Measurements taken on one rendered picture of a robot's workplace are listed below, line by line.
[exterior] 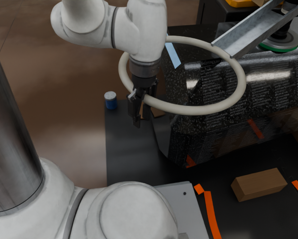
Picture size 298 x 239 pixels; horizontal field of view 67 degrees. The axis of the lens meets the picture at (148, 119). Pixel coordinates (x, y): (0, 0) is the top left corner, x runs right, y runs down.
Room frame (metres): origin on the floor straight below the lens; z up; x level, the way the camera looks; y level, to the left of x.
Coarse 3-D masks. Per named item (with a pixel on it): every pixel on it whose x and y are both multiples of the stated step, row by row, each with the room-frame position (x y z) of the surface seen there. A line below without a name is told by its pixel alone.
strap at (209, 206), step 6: (204, 192) 0.60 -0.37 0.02; (210, 192) 0.60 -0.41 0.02; (210, 198) 0.56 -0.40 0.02; (210, 204) 0.52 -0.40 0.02; (210, 210) 0.48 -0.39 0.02; (210, 216) 0.45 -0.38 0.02; (210, 222) 0.41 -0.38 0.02; (216, 222) 0.41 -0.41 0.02; (216, 228) 0.38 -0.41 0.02; (216, 234) 0.34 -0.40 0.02
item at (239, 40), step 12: (276, 0) 1.09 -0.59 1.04; (264, 12) 1.05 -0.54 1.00; (288, 12) 0.97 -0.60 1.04; (240, 24) 0.97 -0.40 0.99; (252, 24) 1.00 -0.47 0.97; (264, 24) 0.99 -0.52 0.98; (276, 24) 0.92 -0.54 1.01; (228, 36) 0.93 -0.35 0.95; (240, 36) 0.94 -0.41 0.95; (252, 36) 0.93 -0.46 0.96; (264, 36) 0.89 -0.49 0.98; (228, 48) 0.88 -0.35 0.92; (240, 48) 0.82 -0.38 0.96; (252, 48) 0.86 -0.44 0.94
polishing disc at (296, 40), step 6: (288, 30) 1.13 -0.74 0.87; (270, 36) 1.07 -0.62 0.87; (288, 36) 1.07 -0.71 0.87; (294, 36) 1.07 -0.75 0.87; (264, 42) 1.02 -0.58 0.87; (270, 42) 1.02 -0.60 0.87; (276, 42) 1.02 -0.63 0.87; (282, 42) 1.02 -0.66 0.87; (288, 42) 1.02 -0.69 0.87; (294, 42) 1.02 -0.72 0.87; (282, 48) 0.98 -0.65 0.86; (288, 48) 0.98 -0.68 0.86
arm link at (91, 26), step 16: (64, 0) 0.46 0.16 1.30; (80, 0) 0.45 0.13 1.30; (96, 0) 0.54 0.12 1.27; (64, 16) 0.51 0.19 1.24; (80, 16) 0.48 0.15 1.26; (96, 16) 0.51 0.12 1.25; (112, 16) 0.54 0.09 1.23; (64, 32) 0.52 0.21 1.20; (80, 32) 0.49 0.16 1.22; (96, 32) 0.50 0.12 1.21
